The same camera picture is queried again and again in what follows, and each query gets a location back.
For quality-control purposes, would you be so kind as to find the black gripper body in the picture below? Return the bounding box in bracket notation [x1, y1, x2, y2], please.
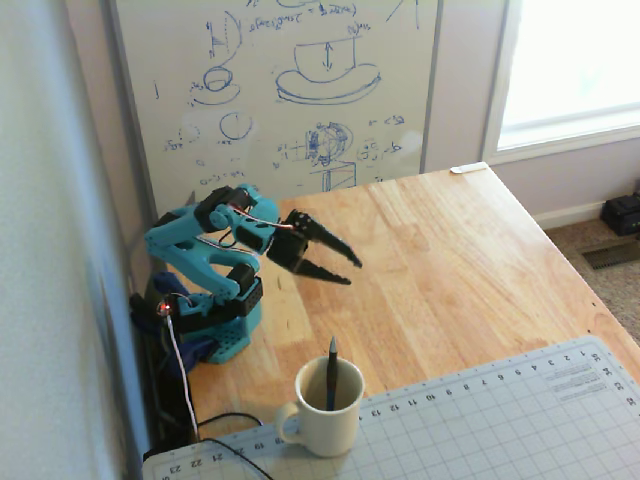
[265, 208, 314, 275]

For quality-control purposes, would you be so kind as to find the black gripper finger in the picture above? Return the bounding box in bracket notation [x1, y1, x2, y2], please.
[291, 258, 353, 287]
[305, 214, 364, 270]

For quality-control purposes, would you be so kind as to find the dark grey pen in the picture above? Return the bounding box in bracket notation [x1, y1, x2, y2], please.
[325, 335, 340, 413]

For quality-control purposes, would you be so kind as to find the cream ceramic mug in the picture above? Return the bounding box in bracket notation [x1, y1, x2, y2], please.
[273, 355, 366, 459]

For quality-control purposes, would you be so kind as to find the whiteboard with blue drawings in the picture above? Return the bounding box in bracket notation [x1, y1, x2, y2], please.
[102, 0, 445, 214]

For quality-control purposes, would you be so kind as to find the blue table clamp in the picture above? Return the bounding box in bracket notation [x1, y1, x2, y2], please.
[130, 269, 220, 377]

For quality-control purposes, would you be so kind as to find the small white flat strip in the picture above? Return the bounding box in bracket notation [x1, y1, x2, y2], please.
[448, 161, 489, 176]

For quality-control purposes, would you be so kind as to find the grey gridded cutting mat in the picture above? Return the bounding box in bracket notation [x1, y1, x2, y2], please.
[142, 334, 640, 480]

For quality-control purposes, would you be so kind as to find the brown floor vent grille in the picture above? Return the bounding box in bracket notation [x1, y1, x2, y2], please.
[580, 239, 640, 272]

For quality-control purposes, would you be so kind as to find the black box on floor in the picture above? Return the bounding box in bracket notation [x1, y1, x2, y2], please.
[599, 191, 640, 238]

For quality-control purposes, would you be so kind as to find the white framed window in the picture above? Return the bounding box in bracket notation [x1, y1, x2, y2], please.
[481, 0, 640, 166]

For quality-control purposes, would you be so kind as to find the white cable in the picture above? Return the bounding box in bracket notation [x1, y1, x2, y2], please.
[166, 309, 202, 442]

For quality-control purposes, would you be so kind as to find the black cable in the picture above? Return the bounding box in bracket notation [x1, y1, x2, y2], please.
[196, 411, 277, 480]

